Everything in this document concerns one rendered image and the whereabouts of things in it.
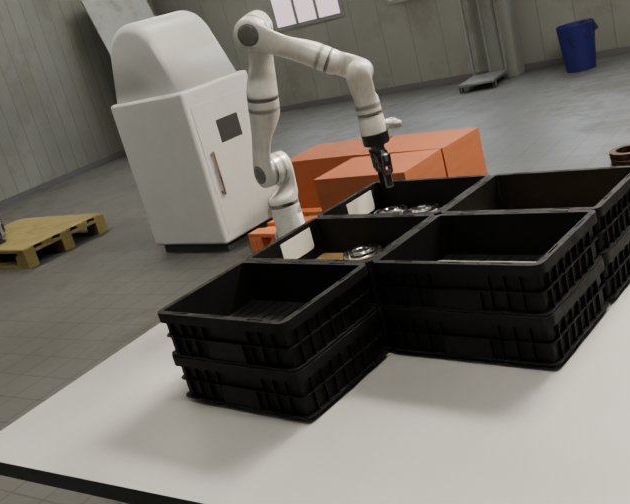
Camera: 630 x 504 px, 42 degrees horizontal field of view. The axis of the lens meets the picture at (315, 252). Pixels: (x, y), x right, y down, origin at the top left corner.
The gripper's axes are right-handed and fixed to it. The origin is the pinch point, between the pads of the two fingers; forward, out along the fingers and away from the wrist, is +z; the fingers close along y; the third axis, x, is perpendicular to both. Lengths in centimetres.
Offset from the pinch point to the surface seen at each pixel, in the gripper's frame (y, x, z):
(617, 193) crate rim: 59, 36, 4
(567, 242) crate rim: 77, 14, 4
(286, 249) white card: 14.9, -34.2, 6.1
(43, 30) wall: -922, -166, -99
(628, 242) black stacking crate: 57, 38, 17
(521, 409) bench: 92, -8, 26
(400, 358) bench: 57, -20, 26
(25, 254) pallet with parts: -448, -192, 80
